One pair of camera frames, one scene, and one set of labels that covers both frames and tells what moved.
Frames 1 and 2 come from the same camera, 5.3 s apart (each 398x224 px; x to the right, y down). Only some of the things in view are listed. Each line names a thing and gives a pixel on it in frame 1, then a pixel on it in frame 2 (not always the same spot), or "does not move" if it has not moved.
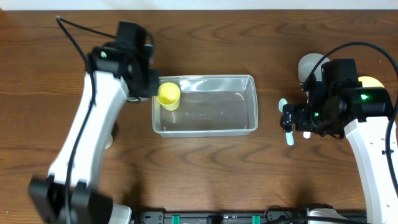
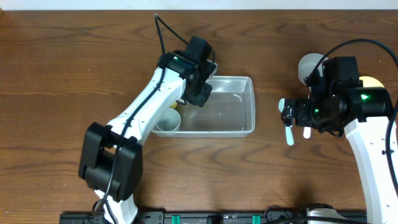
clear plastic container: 211,106 does not move
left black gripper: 150,83 -> 201,94
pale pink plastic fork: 306,134 does not move
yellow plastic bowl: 369,81 does not move
